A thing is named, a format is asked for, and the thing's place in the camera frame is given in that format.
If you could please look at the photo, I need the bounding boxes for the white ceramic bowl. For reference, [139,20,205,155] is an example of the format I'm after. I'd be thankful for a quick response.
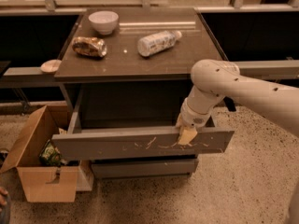
[88,11,119,35]

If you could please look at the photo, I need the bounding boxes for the open cardboard box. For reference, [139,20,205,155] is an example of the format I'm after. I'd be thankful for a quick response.
[1,105,94,203]

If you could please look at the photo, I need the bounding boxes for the grey bottom drawer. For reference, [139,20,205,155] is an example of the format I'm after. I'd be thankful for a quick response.
[92,158,198,179]

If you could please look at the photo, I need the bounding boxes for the crushed metal can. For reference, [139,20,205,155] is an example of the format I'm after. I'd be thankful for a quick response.
[72,36,107,58]

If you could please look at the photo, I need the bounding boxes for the grey bench ledge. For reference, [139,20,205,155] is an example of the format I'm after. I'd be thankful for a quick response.
[0,60,299,89]

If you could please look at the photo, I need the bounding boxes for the green snack bag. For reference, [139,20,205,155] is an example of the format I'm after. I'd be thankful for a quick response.
[39,140,62,166]

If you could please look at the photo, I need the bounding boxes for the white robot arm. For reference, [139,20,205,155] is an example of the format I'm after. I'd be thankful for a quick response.
[176,59,299,147]

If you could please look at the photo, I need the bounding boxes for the clear plastic bottle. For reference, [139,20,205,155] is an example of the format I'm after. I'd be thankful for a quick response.
[137,31,182,57]

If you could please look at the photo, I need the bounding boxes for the grey drawer cabinet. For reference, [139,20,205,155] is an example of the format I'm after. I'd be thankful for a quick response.
[55,7,225,164]

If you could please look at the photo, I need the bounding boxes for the grey drawer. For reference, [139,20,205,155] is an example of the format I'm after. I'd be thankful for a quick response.
[92,158,198,179]
[53,90,234,161]

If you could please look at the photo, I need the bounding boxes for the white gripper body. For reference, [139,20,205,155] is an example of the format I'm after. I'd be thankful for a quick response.
[180,86,224,129]

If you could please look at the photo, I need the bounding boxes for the grey top drawer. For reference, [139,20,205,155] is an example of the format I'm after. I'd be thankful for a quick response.
[53,90,234,161]

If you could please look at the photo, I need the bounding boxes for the small round pale dish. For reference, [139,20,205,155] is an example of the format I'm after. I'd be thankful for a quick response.
[40,60,62,73]

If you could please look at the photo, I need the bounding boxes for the person at left edge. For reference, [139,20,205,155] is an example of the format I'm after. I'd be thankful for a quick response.
[0,187,11,224]

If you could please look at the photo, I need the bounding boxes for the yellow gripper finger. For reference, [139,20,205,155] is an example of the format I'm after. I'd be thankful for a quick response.
[178,126,197,145]
[175,113,183,128]

